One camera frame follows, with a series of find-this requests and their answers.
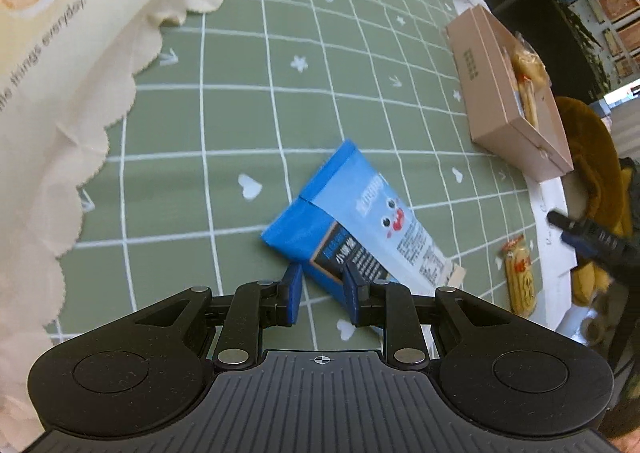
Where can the green checked tablecloth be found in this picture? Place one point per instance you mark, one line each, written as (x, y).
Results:
(300, 108)

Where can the black metal shelf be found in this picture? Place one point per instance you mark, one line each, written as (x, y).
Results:
(605, 13)

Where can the white paper sheet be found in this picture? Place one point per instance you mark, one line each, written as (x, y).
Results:
(555, 283)

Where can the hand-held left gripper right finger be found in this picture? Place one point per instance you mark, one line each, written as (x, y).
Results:
(351, 295)

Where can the pink cardboard box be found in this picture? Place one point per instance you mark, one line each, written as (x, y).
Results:
(492, 98)

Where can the pale round cake packet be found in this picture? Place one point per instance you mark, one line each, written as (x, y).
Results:
(529, 105)

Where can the round cake packet red label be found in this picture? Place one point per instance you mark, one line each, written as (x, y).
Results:
(520, 278)

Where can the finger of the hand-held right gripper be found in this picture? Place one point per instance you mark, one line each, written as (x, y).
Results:
(565, 220)
(580, 243)

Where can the cream scalloped cloth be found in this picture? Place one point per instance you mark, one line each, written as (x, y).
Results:
(75, 83)

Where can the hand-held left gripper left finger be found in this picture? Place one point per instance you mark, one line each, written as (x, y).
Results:
(292, 293)

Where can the blue snack packet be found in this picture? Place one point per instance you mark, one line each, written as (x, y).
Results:
(360, 193)

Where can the dark green garment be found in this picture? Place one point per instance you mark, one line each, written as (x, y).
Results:
(631, 193)

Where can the yellow square cake packet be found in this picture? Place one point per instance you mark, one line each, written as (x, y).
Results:
(527, 63)

